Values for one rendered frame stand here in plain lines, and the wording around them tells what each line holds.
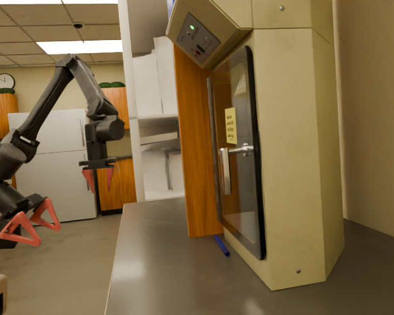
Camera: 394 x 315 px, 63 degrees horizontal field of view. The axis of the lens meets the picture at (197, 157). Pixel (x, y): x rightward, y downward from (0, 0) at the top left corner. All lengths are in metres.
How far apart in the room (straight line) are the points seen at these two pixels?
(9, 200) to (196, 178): 0.47
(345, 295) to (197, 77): 0.64
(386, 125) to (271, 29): 0.49
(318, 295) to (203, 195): 0.44
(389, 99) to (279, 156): 0.45
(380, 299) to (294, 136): 0.31
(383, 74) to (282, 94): 0.44
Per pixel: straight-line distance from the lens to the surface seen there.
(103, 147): 0.99
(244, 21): 0.61
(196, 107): 0.93
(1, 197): 0.83
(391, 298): 0.67
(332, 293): 0.66
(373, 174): 1.04
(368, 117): 1.03
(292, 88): 0.61
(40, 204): 0.87
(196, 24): 0.71
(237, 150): 0.62
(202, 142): 0.93
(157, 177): 1.94
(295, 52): 0.63
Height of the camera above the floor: 1.24
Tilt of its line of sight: 4 degrees down
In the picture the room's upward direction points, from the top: 5 degrees counter-clockwise
